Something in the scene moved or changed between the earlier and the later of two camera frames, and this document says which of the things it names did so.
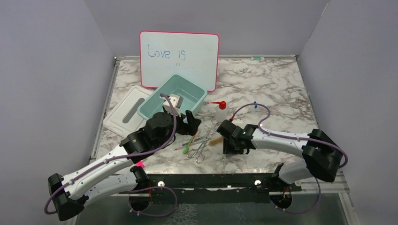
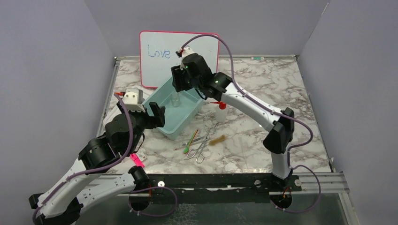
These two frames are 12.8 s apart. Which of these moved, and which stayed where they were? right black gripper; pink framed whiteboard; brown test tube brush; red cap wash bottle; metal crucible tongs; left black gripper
Moved: right black gripper; left black gripper
Stayed: pink framed whiteboard; metal crucible tongs; red cap wash bottle; brown test tube brush
